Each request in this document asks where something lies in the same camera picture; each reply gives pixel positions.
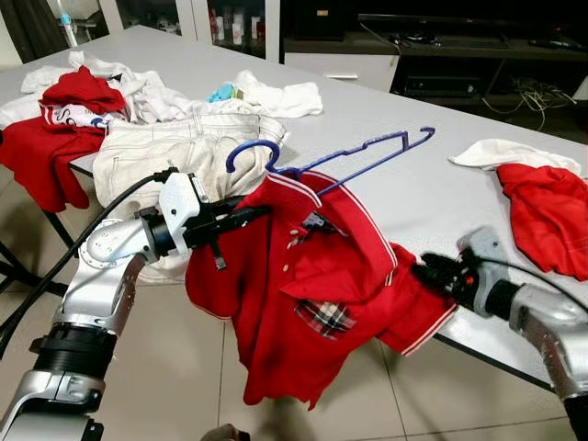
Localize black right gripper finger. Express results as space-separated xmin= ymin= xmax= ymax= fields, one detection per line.
xmin=410 ymin=256 xmax=466 ymax=280
xmin=415 ymin=272 xmax=468 ymax=297

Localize cream jeans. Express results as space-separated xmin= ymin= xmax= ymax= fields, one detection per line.
xmin=91 ymin=112 xmax=288 ymax=282

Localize red knit garment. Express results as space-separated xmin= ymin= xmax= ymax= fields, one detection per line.
xmin=495 ymin=163 xmax=588 ymax=282

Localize red polo shirt plaid patch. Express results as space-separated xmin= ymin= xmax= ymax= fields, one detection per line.
xmin=183 ymin=169 xmax=459 ymax=411

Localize purple plastic hanger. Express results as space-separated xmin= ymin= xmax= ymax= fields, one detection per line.
xmin=224 ymin=126 xmax=438 ymax=199

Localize red t-shirt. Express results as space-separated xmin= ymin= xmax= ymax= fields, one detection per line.
xmin=0 ymin=65 xmax=130 ymax=213

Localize white garment blue print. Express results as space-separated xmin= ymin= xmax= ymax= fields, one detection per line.
xmin=40 ymin=102 xmax=130 ymax=129

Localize wooden TV stand white drawer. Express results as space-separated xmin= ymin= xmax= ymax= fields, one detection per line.
xmin=282 ymin=35 xmax=588 ymax=107

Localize black set-top box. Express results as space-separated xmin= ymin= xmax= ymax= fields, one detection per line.
xmin=402 ymin=75 xmax=482 ymax=100

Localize black metal leg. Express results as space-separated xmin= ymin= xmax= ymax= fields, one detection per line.
xmin=0 ymin=237 xmax=76 ymax=297

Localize red white bottle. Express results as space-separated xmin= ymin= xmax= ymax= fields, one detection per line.
xmin=249 ymin=11 xmax=267 ymax=47

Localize white glass-door cabinet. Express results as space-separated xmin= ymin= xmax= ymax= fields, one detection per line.
xmin=94 ymin=0 xmax=283 ymax=63

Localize black television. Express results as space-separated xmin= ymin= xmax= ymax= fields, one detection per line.
xmin=356 ymin=11 xmax=588 ymax=51

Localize dark grey curtain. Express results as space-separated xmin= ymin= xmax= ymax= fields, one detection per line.
xmin=0 ymin=0 xmax=67 ymax=63

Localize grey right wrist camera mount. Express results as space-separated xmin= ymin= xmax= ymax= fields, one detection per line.
xmin=458 ymin=227 xmax=513 ymax=311

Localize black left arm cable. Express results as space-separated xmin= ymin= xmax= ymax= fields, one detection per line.
xmin=0 ymin=167 xmax=177 ymax=361

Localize beige cable tangle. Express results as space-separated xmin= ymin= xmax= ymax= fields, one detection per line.
xmin=482 ymin=75 xmax=580 ymax=131

